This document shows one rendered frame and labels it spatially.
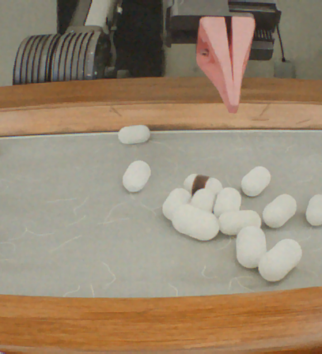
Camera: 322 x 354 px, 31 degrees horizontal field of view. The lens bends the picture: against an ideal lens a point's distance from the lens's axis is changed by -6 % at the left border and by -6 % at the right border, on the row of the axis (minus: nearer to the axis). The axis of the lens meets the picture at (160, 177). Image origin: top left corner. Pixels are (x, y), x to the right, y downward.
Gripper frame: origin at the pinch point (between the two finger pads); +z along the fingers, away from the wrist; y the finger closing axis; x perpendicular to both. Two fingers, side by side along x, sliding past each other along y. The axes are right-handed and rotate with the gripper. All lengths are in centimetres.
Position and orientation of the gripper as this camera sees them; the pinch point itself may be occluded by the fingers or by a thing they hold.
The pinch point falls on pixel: (232, 100)
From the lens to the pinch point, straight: 49.1
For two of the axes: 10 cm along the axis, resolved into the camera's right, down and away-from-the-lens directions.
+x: -0.1, 4.1, 9.1
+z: 0.3, 9.1, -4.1
